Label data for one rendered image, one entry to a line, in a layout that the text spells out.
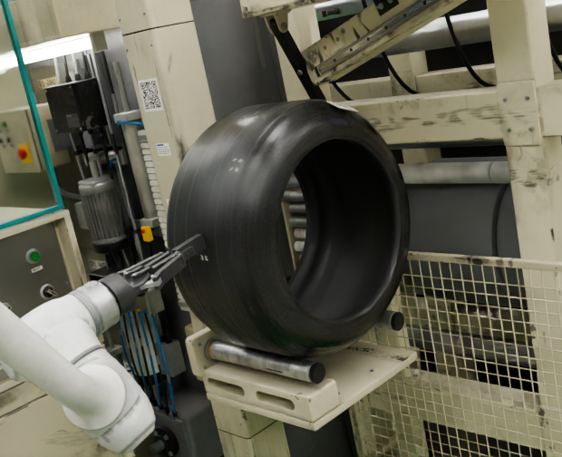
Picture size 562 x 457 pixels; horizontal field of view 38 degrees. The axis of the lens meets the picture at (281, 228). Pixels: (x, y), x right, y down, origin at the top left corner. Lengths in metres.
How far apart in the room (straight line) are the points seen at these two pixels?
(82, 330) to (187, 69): 0.77
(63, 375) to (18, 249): 0.94
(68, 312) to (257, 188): 0.43
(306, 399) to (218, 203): 0.45
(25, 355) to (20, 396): 0.96
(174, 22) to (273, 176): 0.52
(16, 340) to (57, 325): 0.25
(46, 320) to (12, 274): 0.73
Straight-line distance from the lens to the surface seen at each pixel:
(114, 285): 1.46
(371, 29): 1.95
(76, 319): 1.40
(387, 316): 1.90
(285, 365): 1.75
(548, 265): 1.85
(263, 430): 2.16
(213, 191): 1.60
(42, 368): 1.19
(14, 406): 2.12
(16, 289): 2.12
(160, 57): 1.89
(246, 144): 1.60
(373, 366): 1.93
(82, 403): 1.25
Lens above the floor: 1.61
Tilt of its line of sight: 14 degrees down
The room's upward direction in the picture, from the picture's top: 12 degrees counter-clockwise
